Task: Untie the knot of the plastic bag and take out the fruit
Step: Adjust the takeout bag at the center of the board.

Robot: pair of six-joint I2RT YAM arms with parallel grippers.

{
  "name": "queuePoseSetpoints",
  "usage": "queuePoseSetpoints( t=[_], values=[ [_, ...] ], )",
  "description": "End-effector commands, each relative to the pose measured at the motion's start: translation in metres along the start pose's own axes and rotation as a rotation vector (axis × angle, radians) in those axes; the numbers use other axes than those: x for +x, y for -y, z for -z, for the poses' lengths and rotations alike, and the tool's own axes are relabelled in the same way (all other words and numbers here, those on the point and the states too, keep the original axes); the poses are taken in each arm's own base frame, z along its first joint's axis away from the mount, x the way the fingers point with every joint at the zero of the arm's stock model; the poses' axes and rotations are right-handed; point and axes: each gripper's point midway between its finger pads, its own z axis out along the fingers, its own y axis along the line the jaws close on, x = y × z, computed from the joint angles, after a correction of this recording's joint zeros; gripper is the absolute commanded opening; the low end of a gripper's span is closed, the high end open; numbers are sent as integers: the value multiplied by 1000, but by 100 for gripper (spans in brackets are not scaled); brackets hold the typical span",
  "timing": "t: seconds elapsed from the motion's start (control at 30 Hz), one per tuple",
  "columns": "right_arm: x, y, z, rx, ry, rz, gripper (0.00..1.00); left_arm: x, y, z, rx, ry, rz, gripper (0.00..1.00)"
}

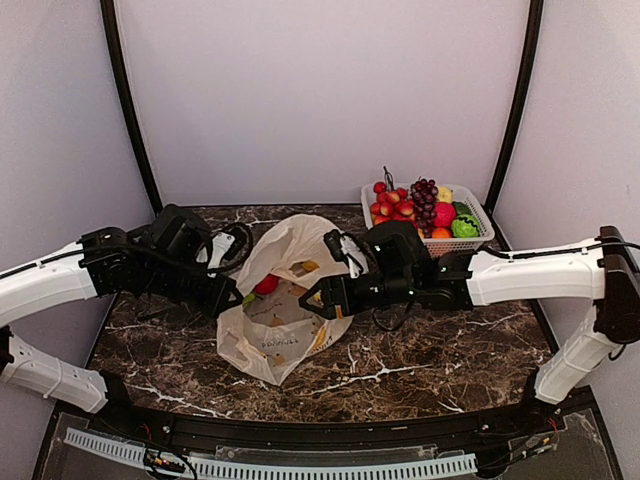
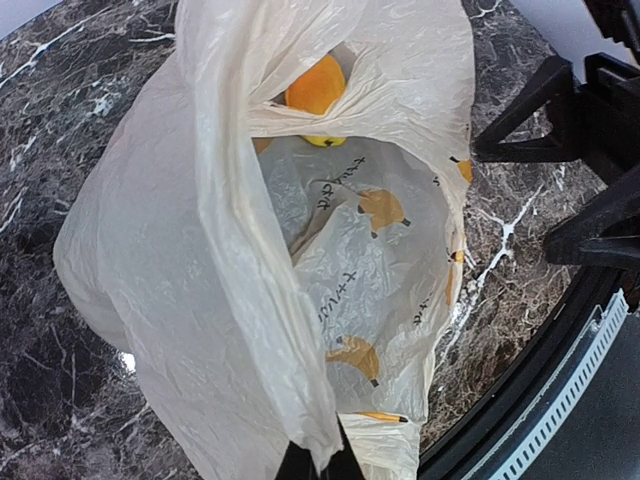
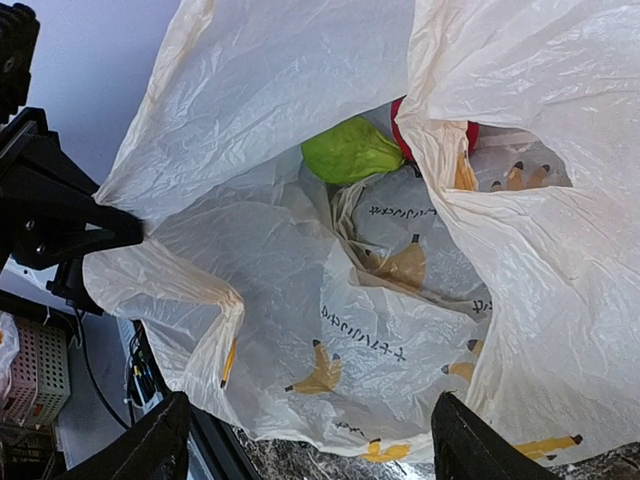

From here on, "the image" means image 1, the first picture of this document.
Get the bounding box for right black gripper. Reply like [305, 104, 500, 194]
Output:
[298, 269, 416, 319]

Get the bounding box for banana print plastic bag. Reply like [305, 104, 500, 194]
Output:
[217, 214, 353, 385]

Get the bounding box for red cherry bunch toy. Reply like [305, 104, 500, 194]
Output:
[366, 166, 415, 226]

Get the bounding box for purple toy grapes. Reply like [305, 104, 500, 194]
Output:
[410, 177, 438, 238]

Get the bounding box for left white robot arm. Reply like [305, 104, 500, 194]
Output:
[1, 204, 253, 436]

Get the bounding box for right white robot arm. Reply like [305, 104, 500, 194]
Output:
[299, 221, 639, 434]

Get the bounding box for orange toy fruit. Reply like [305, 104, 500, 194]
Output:
[431, 227, 453, 239]

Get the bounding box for yellow toy fruit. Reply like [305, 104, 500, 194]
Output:
[437, 186, 453, 204]

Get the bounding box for green toy pear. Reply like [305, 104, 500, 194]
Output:
[242, 293, 256, 306]

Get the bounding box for red yellow toy mango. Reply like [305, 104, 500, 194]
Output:
[373, 215, 390, 226]

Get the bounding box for white plastic basket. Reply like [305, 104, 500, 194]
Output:
[360, 184, 495, 257]

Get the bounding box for green watermelon toy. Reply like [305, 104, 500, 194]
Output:
[450, 201, 481, 238]

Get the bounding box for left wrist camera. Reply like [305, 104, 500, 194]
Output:
[195, 222, 254, 277]

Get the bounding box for left black frame post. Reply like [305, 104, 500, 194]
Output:
[99, 0, 163, 215]

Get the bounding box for black frame post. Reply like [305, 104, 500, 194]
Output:
[99, 0, 163, 215]
[484, 0, 544, 217]

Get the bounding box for black front rail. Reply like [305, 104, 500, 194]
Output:
[90, 387, 611, 456]

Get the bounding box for white slotted cable duct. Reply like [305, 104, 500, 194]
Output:
[64, 427, 478, 480]

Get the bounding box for right black frame post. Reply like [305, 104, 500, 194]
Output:
[484, 0, 544, 217]

